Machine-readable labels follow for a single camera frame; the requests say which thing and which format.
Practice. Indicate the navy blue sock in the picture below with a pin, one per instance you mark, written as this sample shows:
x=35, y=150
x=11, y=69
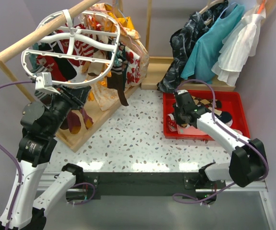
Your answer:
x=224, y=117

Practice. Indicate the purple striped sock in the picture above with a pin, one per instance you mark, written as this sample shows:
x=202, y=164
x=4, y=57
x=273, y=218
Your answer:
x=88, y=122

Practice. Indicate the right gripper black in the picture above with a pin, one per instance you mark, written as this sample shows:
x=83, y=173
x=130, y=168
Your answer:
x=179, y=121

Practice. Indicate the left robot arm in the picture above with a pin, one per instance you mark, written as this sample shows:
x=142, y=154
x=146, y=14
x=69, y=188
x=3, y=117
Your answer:
x=25, y=211

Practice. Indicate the brown argyle sock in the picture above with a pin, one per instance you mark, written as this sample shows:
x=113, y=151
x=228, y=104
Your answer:
x=208, y=103

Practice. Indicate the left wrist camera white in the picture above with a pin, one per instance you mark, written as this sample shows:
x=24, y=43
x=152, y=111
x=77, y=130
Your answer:
x=43, y=83

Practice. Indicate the black sock white stripes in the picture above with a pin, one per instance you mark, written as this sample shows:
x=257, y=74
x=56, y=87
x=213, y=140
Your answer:
x=61, y=69

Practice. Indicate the black mounting rail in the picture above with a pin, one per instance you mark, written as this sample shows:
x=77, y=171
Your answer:
x=142, y=184

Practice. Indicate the white pleated dress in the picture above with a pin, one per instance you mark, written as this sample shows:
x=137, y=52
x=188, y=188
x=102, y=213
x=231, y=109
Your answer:
x=239, y=45

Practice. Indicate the pink teal sock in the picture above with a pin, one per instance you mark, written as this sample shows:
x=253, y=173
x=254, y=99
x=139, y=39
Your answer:
x=190, y=131

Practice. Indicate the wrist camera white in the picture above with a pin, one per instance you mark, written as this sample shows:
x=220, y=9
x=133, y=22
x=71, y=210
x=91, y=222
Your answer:
x=43, y=83
x=182, y=97

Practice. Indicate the floral cream garment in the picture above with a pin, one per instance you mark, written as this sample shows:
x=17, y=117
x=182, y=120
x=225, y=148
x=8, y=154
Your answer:
x=131, y=56

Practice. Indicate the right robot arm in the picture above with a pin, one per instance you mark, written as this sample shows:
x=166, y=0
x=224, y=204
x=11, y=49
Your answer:
x=247, y=157

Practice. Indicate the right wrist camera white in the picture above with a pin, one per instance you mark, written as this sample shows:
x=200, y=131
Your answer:
x=182, y=97

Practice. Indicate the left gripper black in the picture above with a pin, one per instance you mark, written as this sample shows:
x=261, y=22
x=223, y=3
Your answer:
x=76, y=97

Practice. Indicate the teal dress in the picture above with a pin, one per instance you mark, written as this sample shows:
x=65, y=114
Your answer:
x=206, y=50

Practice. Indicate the wooden clothes rack left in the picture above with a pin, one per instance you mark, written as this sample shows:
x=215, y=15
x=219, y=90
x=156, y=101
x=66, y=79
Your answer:
x=73, y=141

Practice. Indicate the brown striped hanging sock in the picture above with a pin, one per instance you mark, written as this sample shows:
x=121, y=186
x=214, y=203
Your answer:
x=116, y=82

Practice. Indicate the white round clip hanger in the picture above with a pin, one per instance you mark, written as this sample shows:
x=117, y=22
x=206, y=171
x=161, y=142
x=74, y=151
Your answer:
x=106, y=41

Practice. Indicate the red white striped sock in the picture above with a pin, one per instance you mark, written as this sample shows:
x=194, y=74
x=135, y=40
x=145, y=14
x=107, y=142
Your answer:
x=80, y=48

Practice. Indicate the dark patterned garment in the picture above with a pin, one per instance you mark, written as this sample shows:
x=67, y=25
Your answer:
x=183, y=41

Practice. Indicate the red plastic tray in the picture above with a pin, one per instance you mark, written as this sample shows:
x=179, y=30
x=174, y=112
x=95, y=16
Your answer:
x=231, y=102

